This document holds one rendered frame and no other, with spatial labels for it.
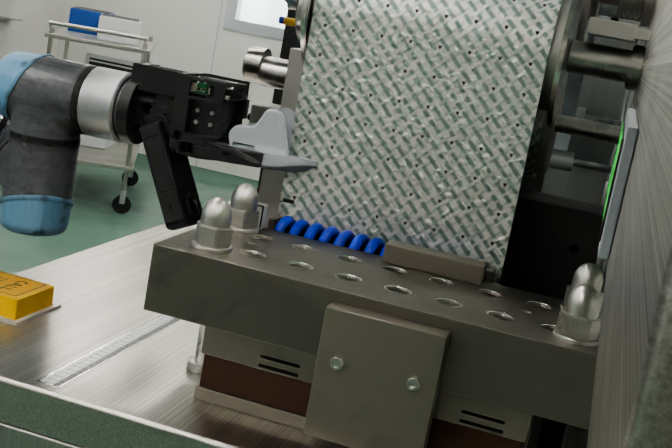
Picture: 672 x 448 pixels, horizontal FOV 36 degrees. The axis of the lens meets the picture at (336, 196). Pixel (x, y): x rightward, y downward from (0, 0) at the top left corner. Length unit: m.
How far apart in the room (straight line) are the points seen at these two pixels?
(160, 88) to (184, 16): 6.11
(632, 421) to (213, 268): 0.73
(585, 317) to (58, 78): 0.60
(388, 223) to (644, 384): 0.87
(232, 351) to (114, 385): 0.11
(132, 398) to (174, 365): 0.10
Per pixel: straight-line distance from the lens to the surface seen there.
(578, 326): 0.84
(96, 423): 0.89
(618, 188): 0.55
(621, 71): 1.04
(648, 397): 0.17
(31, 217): 1.15
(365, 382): 0.84
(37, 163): 1.14
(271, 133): 1.03
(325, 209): 1.05
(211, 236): 0.90
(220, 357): 0.91
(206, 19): 7.12
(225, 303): 0.88
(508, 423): 0.86
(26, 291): 1.08
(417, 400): 0.83
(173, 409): 0.90
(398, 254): 0.97
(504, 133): 1.00
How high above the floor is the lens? 1.25
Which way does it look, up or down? 10 degrees down
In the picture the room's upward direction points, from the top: 10 degrees clockwise
